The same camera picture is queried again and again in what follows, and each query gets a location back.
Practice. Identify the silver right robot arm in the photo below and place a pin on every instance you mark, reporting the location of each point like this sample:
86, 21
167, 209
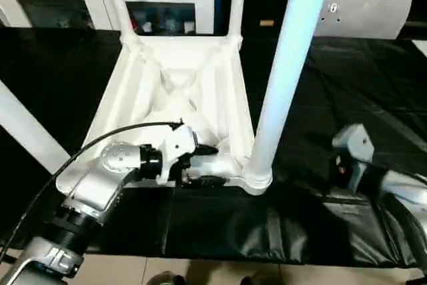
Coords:
407, 191

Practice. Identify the black mat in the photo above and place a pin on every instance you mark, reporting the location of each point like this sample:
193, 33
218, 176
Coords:
233, 225

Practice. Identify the dark left robot leg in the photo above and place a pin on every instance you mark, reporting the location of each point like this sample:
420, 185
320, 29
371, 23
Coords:
166, 279

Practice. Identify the white flat panel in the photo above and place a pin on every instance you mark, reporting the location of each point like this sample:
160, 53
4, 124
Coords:
420, 45

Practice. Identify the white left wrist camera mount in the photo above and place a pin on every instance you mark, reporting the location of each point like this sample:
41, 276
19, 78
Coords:
180, 141

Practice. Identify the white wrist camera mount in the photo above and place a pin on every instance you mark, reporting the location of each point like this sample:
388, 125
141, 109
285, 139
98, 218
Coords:
357, 141
180, 141

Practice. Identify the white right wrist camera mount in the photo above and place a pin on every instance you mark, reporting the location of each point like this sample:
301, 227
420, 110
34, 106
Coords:
357, 141

